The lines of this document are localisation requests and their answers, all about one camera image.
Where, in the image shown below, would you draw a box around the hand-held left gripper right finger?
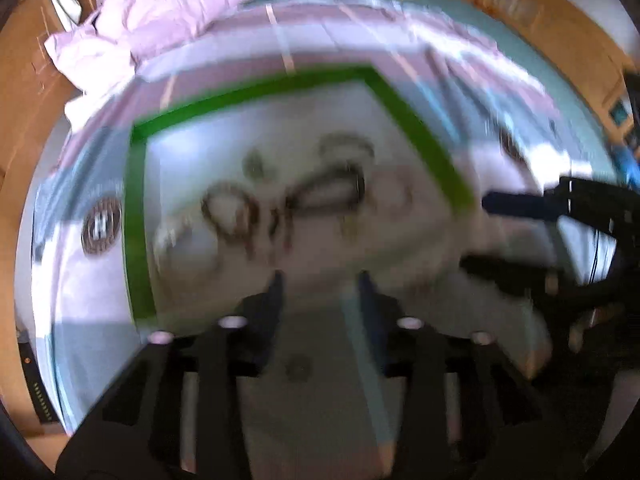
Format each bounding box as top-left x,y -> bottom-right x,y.
356,269 -> 587,480

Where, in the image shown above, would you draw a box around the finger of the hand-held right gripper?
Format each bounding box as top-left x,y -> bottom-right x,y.
482,176 -> 640,242
459,240 -> 632,312

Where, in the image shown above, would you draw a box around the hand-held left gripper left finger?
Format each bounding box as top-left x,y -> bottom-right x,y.
54,270 -> 286,480

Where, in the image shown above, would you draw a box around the gold bead bracelet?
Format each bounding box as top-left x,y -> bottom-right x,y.
339,214 -> 363,241

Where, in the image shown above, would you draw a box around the dark brown bead bracelet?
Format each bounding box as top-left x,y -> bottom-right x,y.
200,180 -> 268,263

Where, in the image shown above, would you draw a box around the green cardboard box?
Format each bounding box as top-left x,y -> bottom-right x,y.
122,64 -> 476,323

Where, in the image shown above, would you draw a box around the pink bead bracelet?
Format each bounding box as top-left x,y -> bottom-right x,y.
380,172 -> 418,216

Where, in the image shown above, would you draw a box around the black sunglasses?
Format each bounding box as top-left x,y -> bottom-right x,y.
277,159 -> 373,267

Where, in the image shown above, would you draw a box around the pale bead bracelet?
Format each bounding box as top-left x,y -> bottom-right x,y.
152,220 -> 221,273

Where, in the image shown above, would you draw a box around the blue object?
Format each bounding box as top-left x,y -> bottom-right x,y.
611,144 -> 640,188

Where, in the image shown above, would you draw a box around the plaid bed sheet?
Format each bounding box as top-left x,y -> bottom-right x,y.
30,0 -> 626,480

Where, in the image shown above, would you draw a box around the wooden footboard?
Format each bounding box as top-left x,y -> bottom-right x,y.
472,0 -> 640,136

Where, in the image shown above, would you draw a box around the pink quilt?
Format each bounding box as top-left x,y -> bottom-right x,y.
44,0 -> 257,96

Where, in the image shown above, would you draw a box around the wooden headboard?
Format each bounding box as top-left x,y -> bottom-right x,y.
0,0 -> 131,441

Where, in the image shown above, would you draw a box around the black cable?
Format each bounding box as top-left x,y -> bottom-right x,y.
591,227 -> 602,283

